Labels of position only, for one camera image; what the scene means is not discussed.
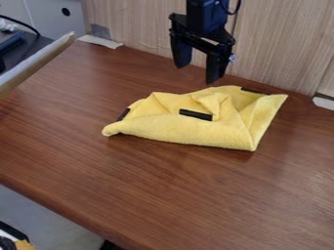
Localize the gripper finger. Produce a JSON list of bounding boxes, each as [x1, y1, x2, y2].
[[168, 32, 195, 69], [204, 47, 232, 86]]

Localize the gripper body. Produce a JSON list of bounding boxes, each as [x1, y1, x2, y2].
[[167, 12, 238, 57]]

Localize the yellow cloth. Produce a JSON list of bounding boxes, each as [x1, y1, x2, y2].
[[100, 84, 290, 152]]

